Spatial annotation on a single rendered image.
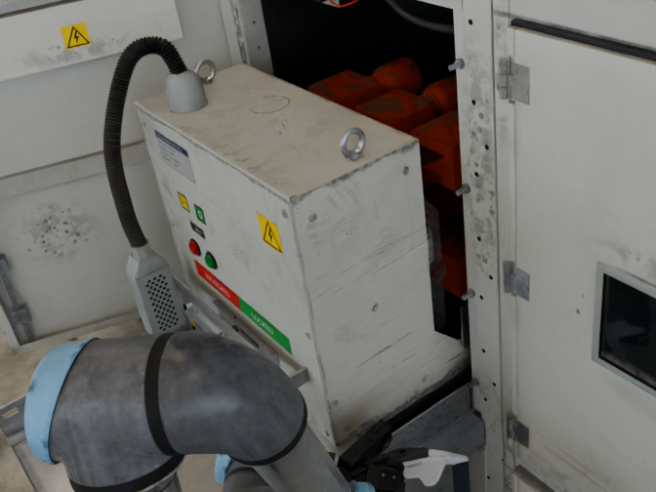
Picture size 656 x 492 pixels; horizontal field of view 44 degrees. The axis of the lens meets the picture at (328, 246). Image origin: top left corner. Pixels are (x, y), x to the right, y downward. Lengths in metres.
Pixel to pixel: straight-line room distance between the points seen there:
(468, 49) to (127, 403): 0.63
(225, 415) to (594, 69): 0.53
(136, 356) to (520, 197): 0.56
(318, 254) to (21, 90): 0.75
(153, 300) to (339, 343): 0.46
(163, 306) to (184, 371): 0.83
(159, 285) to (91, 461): 0.78
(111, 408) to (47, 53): 0.95
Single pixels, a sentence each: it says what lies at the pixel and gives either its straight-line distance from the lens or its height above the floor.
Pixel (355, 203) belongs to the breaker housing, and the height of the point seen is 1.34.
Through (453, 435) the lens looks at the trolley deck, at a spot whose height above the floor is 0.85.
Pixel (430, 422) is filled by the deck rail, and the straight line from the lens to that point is 1.43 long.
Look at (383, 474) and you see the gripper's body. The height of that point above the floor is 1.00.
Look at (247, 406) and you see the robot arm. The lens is 0.76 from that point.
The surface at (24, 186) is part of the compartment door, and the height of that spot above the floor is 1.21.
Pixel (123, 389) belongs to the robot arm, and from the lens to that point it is 0.76.
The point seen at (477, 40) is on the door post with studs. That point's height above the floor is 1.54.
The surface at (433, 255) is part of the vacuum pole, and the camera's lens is 1.37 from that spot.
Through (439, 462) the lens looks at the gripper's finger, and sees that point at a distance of 1.19.
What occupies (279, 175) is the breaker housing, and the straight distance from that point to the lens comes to 1.13.
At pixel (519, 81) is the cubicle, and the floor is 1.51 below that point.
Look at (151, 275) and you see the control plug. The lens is 1.53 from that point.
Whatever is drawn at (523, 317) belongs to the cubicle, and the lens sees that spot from 1.21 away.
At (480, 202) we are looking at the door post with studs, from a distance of 1.19.
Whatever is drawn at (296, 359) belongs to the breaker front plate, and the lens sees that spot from 1.31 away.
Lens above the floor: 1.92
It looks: 33 degrees down
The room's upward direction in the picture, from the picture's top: 9 degrees counter-clockwise
